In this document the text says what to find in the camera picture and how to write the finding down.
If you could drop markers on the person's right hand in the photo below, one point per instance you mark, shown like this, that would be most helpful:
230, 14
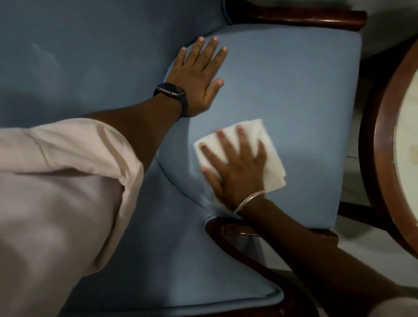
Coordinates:
240, 176

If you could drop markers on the person's left hand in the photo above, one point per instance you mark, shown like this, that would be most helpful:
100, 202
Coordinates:
192, 81

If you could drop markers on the person's right little finger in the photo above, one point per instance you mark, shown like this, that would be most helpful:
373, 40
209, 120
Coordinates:
262, 153

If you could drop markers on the person's left little finger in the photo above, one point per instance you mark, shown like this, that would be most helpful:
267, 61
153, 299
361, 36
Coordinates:
179, 57

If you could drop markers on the person's left thumb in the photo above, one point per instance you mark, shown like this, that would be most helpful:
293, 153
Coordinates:
216, 88

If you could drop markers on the person's right middle finger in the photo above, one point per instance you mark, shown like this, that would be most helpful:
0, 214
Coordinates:
227, 145

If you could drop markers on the person's left middle finger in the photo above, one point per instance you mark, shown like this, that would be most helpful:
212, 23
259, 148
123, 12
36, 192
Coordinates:
209, 50

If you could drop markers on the person's right thumb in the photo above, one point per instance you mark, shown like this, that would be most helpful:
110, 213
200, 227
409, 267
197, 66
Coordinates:
211, 179

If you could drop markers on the white cloth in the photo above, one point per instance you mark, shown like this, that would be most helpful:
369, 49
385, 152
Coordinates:
272, 156

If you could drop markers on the person's left forearm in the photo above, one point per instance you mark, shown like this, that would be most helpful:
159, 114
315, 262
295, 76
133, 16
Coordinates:
137, 124

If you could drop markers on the person's right forearm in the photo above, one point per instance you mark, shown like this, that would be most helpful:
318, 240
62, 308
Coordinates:
313, 258

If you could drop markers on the black smartwatch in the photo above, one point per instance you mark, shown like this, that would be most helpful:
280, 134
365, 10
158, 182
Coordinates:
173, 94

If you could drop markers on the blue seat cushion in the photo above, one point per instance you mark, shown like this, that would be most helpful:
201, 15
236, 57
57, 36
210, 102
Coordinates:
294, 98

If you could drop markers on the round wooden table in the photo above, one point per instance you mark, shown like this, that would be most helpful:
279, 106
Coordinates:
378, 147

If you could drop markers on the light pink shirt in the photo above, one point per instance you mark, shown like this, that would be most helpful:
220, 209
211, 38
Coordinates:
55, 202

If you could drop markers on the blue armchair with wooden frame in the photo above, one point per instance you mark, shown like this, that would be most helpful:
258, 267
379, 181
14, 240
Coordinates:
98, 58

